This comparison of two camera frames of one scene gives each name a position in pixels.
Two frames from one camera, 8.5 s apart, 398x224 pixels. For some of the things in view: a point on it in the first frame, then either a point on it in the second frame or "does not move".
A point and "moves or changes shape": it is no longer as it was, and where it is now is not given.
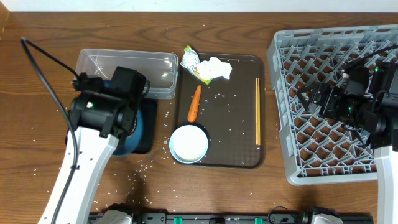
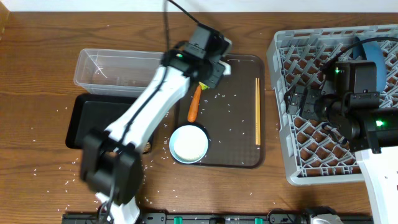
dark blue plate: (129, 143) moves or changes shape
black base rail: (198, 218) does not move
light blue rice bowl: (188, 144) does not move
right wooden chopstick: (259, 111) does not move
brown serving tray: (226, 112) does not move
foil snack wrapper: (189, 60) moves or changes shape
